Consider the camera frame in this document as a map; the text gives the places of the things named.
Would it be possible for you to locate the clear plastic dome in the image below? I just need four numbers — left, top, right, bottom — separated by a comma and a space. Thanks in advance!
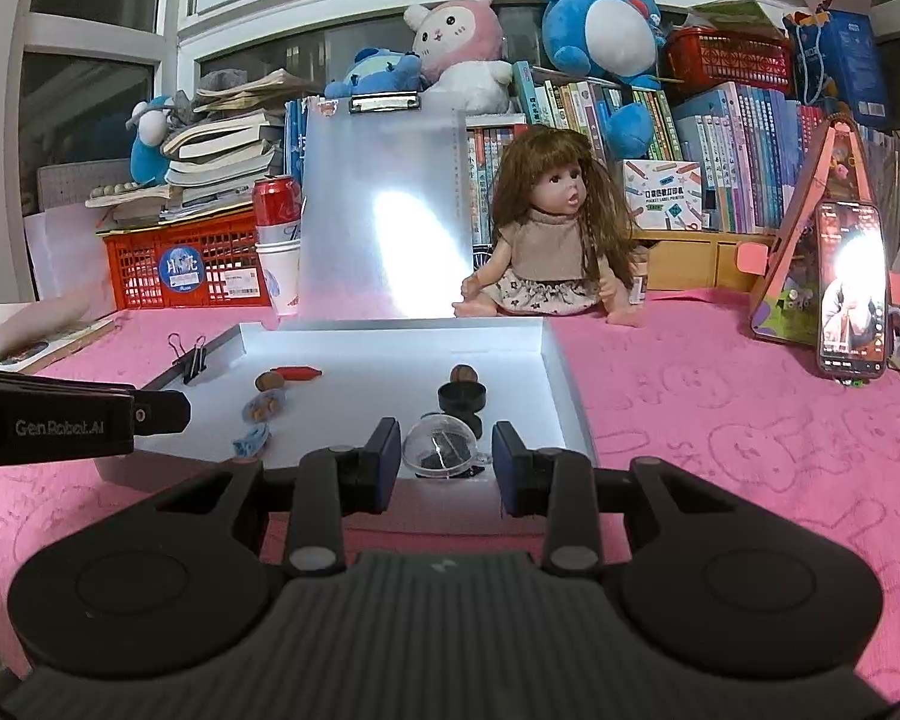
401, 413, 479, 479

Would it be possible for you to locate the black round cap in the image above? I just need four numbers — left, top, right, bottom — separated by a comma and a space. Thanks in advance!
437, 380, 487, 415

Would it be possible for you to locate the black round lid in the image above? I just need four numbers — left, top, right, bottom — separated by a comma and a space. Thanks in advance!
460, 413, 482, 439

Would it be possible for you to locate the black binder clip on edge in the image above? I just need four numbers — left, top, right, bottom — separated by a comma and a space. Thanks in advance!
167, 332, 206, 385

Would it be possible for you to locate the open book on left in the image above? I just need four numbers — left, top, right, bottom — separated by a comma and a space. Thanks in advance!
0, 289, 116, 374

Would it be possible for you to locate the light blue toy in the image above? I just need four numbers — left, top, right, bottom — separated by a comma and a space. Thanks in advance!
232, 422, 271, 460

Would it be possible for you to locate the small brown blue figurine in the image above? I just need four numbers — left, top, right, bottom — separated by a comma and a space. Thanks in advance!
242, 390, 286, 424

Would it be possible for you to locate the grey cardboard box tray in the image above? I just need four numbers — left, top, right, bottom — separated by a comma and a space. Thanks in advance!
95, 319, 596, 493

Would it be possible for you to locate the brown walnut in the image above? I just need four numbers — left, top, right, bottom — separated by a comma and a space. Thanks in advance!
255, 371, 286, 392

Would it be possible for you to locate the red plastic basket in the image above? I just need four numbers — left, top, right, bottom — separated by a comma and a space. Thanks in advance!
102, 208, 269, 309

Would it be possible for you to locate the pink bunny towel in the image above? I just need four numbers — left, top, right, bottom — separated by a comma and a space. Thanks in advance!
0, 294, 900, 700

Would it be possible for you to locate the white paper cup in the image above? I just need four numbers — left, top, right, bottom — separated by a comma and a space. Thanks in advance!
256, 221, 301, 317

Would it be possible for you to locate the red soda can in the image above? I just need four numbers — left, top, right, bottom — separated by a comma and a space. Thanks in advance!
253, 176, 302, 226

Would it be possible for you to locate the stack of books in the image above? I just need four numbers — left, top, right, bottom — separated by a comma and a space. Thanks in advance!
86, 68, 317, 238

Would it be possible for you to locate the pink phone stand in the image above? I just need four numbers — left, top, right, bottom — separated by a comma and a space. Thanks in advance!
736, 114, 900, 361

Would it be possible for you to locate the large black binder clip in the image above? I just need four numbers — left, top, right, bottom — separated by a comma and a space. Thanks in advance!
413, 413, 487, 479

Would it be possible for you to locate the blue white plush toy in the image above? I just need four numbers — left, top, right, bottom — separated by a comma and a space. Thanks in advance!
126, 96, 172, 187

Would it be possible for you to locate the small brown nut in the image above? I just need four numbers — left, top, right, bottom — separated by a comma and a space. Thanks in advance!
450, 364, 479, 382

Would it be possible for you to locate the translucent clipboard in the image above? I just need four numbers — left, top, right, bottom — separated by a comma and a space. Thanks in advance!
299, 93, 473, 320

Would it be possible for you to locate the smartphone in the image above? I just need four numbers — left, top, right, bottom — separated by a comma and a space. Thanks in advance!
814, 200, 888, 380

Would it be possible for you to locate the wooden drawer shelf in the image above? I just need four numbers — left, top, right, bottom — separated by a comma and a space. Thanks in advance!
634, 229, 772, 293

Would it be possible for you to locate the brown-haired baby doll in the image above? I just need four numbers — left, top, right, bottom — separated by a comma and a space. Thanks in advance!
453, 125, 639, 327

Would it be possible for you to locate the colourful stationery box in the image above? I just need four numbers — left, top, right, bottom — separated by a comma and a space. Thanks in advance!
621, 160, 707, 231

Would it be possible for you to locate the small blue plush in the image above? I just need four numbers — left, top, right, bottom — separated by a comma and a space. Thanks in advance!
323, 47, 424, 99

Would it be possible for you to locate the row of upright books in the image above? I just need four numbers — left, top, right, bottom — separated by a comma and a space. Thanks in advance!
284, 60, 823, 260

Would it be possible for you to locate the pink rabbit plush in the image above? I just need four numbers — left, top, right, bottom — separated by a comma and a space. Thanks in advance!
403, 0, 514, 115

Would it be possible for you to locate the red basket on shelf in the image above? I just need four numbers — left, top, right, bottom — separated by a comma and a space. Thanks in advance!
663, 26, 792, 96

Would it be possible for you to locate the big blue plush toy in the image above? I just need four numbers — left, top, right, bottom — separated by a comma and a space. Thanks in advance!
531, 0, 668, 161

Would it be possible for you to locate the blue carton box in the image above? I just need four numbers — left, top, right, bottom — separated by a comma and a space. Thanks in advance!
784, 0, 889, 128

